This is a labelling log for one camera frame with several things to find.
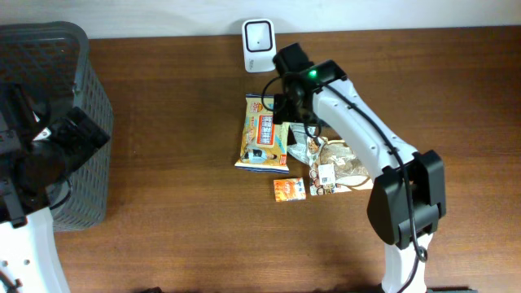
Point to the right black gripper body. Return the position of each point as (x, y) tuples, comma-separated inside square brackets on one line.
[(284, 106)]

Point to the silver foil snack packet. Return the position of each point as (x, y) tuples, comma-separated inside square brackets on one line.
[(306, 147)]

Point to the beige PanTree snack pouch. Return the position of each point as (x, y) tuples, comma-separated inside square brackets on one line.
[(334, 168)]

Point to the small orange snack packet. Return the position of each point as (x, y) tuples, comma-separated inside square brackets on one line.
[(290, 189)]

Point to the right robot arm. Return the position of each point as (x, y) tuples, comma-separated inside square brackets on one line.
[(408, 196)]

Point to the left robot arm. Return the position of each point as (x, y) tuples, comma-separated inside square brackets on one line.
[(38, 150)]

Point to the white barcode scanner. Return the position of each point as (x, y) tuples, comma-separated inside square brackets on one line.
[(259, 45)]

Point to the grey plastic mesh basket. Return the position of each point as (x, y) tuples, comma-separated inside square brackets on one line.
[(51, 60)]

